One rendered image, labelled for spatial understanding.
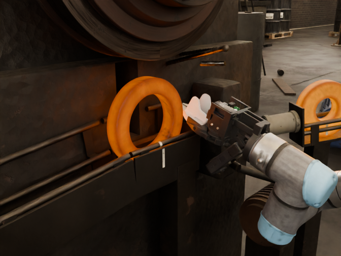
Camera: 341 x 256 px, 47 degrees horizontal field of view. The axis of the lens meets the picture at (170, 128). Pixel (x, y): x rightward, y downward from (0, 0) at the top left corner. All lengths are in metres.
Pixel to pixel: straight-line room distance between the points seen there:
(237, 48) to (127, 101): 0.47
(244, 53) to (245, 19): 2.29
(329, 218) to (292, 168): 1.32
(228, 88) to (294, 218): 0.33
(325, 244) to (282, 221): 1.06
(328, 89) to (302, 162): 0.41
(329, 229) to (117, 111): 1.40
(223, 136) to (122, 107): 0.21
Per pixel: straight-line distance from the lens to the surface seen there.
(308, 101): 1.08
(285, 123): 1.06
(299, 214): 0.78
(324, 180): 0.72
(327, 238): 1.88
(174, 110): 0.82
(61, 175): 0.73
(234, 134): 0.80
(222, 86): 0.91
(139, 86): 0.74
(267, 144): 0.75
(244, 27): 3.42
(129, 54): 0.69
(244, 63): 1.15
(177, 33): 0.74
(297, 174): 0.73
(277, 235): 0.81
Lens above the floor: 0.98
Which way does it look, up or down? 18 degrees down
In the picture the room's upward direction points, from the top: straight up
